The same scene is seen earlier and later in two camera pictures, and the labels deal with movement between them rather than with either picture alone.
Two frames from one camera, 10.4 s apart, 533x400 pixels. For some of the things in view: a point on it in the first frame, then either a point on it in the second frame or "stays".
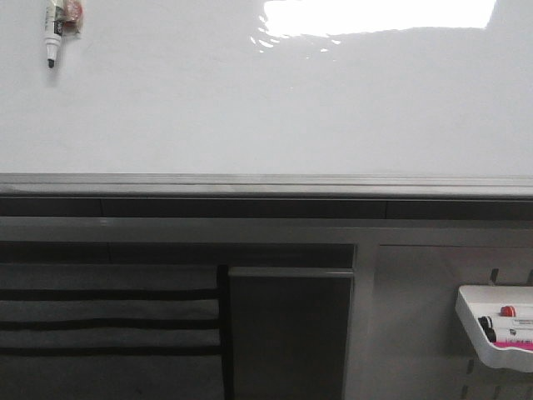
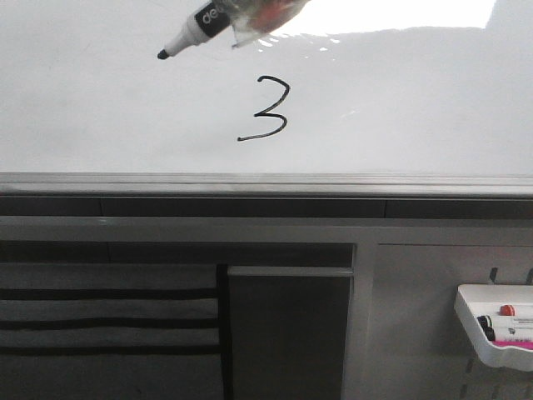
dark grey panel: x=290 y=332 stays
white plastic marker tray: x=510 y=311 stays
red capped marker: x=508 y=311 stays
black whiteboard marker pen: x=62 y=17 -> x=209 y=21
